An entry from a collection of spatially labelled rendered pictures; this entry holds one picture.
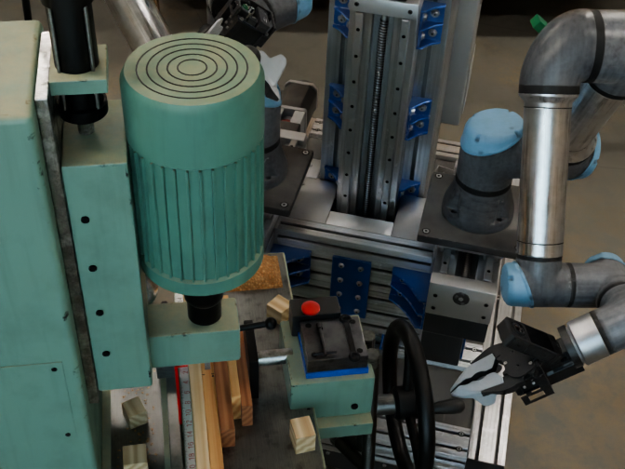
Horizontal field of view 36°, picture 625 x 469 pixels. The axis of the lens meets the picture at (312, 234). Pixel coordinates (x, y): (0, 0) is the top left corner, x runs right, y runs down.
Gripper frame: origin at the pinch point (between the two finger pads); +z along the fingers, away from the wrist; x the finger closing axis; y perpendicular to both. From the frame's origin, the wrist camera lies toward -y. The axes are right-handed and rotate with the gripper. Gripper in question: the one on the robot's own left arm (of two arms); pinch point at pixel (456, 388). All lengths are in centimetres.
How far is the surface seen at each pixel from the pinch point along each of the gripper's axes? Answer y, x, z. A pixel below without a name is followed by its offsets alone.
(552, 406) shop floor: 107, 61, -4
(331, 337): -18.3, 5.1, 13.0
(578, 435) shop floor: 109, 51, -8
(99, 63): -78, 5, 13
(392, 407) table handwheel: 3.0, 4.0, 12.1
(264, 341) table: -14.4, 14.4, 26.2
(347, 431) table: -4.7, -2.6, 18.4
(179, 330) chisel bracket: -36.2, 2.8, 30.0
